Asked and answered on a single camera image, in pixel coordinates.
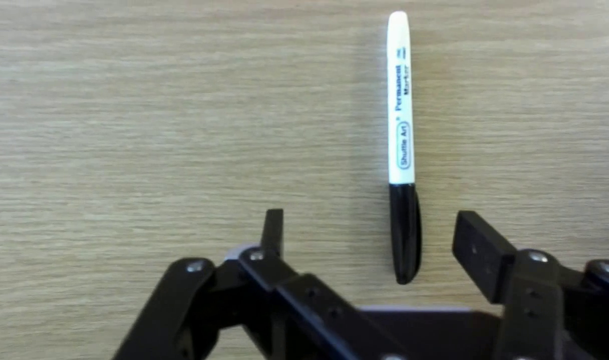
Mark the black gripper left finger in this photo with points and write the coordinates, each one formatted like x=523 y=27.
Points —
x=306 y=307

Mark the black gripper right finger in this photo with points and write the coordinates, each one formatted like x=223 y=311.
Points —
x=538 y=301

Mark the white marker with black cap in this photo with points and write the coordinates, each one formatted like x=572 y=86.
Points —
x=401 y=100

